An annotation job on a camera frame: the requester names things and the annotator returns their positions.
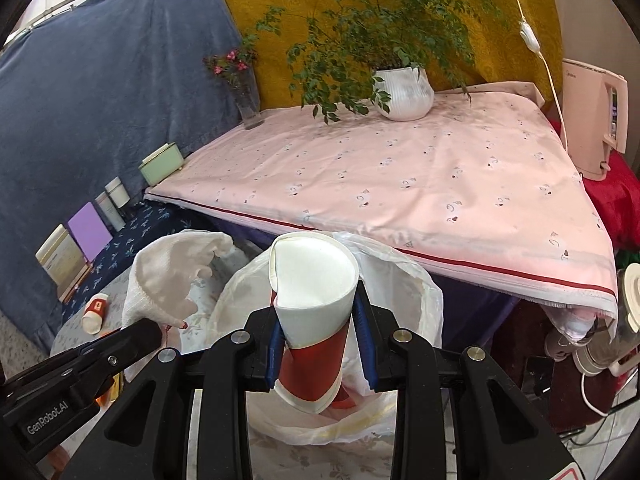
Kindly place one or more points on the red cloth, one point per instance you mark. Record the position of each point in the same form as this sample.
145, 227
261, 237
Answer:
615, 195

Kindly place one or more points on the white knitted cloth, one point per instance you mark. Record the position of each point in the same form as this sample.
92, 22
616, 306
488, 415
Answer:
160, 280

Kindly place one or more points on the pink printed sheet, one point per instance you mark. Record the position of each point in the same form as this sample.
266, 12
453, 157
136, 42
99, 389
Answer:
400, 170

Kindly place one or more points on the short white jar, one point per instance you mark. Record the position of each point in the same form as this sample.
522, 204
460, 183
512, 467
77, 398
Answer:
119, 192

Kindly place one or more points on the blue backdrop cloth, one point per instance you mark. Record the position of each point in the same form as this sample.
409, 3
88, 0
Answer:
100, 85

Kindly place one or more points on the brown notebook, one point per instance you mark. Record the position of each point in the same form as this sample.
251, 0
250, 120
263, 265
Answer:
75, 285

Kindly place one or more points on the purple notebook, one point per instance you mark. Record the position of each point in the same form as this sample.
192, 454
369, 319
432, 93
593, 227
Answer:
90, 232

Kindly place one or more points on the green plant in white pot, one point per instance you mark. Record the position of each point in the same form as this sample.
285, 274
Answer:
402, 92

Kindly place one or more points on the red and white paper cup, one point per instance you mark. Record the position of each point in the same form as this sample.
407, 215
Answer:
310, 280

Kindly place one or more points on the white plastic bag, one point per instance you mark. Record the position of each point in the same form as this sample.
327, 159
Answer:
400, 287

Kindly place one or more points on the dark purple table skirt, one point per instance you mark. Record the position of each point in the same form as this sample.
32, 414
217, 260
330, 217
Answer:
475, 310

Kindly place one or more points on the navy leaf-print cloth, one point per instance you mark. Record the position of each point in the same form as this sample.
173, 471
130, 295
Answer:
150, 220

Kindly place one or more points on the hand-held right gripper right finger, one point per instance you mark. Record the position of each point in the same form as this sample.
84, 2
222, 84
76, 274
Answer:
364, 345

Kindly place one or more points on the yellow backdrop cloth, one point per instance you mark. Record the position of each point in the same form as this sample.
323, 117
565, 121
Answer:
512, 60

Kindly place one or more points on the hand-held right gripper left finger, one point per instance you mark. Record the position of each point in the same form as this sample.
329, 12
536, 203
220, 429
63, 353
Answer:
274, 342

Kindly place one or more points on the beige electric kettle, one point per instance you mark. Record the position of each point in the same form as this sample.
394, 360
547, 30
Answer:
585, 120

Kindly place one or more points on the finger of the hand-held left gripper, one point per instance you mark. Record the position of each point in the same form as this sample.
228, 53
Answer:
130, 342

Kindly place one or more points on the beige cardboard box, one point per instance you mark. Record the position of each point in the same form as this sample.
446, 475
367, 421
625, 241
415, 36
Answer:
60, 255

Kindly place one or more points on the glass vase with pink flowers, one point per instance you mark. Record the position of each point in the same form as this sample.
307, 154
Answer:
247, 105

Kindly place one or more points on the red and white tube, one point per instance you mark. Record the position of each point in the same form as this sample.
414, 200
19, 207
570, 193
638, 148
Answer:
95, 312

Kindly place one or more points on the pale green box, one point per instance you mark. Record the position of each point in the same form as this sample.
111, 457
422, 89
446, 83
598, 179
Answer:
160, 167

